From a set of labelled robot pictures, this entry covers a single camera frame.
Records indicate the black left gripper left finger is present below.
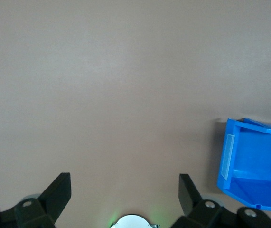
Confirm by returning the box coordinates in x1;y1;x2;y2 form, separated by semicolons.
0;172;72;228

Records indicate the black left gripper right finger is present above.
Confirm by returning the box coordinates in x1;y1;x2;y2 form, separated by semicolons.
174;173;271;228

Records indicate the blue plastic storage bin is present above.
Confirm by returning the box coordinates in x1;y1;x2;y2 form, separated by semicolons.
216;117;271;213

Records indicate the brown table mat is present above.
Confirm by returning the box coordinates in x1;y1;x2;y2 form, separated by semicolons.
0;0;271;228

